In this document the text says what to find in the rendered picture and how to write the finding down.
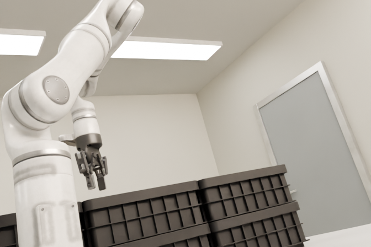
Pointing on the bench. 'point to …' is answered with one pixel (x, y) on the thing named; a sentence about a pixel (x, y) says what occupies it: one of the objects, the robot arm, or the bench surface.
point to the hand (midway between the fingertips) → (96, 184)
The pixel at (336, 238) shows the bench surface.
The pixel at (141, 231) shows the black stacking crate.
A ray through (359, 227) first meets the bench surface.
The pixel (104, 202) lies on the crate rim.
